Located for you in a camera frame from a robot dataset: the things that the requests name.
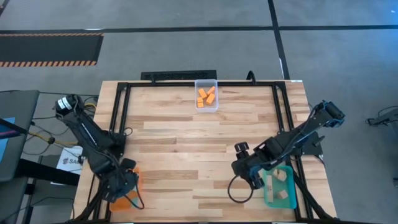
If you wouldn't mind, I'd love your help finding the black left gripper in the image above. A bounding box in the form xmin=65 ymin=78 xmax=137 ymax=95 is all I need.
xmin=104 ymin=158 xmax=140 ymax=202

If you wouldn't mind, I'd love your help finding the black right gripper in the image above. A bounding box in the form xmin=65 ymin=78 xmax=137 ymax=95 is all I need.
xmin=231 ymin=152 xmax=271 ymax=190

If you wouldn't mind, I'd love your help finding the long natural wood block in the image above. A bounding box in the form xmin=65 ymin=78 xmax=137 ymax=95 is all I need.
xmin=266 ymin=175 xmax=274 ymax=203

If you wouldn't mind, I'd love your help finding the orange plastic tray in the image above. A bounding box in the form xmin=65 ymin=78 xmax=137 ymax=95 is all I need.
xmin=108 ymin=166 xmax=144 ymax=213

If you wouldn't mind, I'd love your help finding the teal plastic tray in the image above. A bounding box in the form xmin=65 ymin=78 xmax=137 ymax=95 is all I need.
xmin=262 ymin=165 xmax=298 ymax=210

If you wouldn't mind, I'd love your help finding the white printed paper sheet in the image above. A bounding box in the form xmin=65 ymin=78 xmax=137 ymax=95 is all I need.
xmin=55 ymin=145 xmax=84 ymax=175

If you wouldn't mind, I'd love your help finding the clear plastic bin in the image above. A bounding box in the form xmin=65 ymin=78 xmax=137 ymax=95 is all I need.
xmin=194 ymin=78 xmax=220 ymax=113

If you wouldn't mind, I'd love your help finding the black perforated panel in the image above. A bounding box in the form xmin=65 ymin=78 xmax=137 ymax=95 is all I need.
xmin=140 ymin=70 xmax=218 ymax=81

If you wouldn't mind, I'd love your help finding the dark equipment stand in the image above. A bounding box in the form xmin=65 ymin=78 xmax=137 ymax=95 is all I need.
xmin=365 ymin=105 xmax=398 ymax=129

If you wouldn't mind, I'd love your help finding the black hazard-striped mat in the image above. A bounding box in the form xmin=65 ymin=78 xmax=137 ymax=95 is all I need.
xmin=0 ymin=32 xmax=104 ymax=68

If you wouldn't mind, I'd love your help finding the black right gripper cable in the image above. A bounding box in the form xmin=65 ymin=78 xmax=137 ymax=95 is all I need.
xmin=227 ymin=174 xmax=255 ymax=204

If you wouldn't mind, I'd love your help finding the yellow cable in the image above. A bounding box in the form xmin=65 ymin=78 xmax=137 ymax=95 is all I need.
xmin=27 ymin=130 xmax=78 ymax=147

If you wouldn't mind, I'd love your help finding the black metal table frame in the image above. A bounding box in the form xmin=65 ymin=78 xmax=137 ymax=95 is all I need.
xmin=73 ymin=80 xmax=338 ymax=224

